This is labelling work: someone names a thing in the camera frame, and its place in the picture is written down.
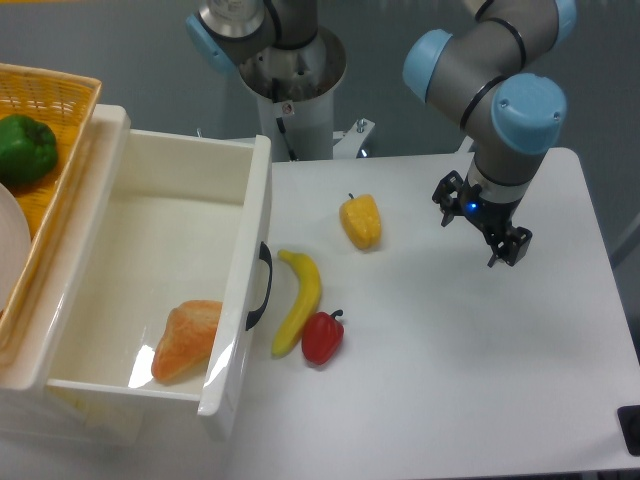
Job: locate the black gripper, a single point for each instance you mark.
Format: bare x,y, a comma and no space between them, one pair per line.
488,206

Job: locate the white top drawer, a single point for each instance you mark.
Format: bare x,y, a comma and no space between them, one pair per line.
184,221

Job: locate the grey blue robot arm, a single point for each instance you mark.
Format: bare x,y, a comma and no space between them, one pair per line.
479,81

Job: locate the white drawer cabinet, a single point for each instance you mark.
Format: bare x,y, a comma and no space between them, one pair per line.
33,403

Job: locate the yellow bell pepper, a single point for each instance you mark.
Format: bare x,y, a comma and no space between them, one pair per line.
361,221

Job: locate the red bell pepper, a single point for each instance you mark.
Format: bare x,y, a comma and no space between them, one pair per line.
322,335

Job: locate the yellow banana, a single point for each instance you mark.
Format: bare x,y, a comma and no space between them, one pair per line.
305,304

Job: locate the black corner device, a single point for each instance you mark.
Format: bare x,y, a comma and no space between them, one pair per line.
629,420

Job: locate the orange bread loaf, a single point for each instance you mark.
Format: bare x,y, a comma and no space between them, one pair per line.
187,340

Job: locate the yellow wicker basket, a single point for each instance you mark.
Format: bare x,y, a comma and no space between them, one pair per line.
64,102

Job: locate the green bell pepper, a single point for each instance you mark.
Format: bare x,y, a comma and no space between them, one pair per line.
28,150

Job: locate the white plate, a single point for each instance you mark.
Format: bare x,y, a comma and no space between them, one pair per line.
15,244

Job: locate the white table bracket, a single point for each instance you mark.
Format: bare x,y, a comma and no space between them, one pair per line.
353,143

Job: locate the black top drawer handle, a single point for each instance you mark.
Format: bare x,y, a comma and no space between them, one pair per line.
263,287

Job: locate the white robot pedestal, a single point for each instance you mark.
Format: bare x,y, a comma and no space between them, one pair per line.
294,93

